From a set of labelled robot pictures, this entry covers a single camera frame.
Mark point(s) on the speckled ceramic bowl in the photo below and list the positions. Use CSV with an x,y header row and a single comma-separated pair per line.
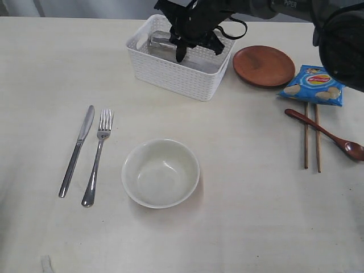
x,y
160,173

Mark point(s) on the blue chips bag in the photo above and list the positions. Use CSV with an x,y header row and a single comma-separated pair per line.
x,y
314,85

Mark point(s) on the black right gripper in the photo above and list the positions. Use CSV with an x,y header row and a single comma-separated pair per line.
x,y
193,25

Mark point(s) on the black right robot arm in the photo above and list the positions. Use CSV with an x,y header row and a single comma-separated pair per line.
x,y
338,30

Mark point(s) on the silver metal fork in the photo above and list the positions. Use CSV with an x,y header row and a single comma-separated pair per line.
x,y
104,131

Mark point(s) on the white perforated plastic basket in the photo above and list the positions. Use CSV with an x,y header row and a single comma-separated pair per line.
x,y
198,76

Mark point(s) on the dark wooden spoon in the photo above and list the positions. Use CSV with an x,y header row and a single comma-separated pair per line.
x,y
351,149

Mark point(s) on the shiny steel cup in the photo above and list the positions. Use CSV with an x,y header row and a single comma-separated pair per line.
x,y
159,45

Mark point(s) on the brown wooden plate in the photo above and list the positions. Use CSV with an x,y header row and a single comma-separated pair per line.
x,y
263,66

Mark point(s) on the silver table knife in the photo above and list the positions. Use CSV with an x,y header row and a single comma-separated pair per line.
x,y
86,125

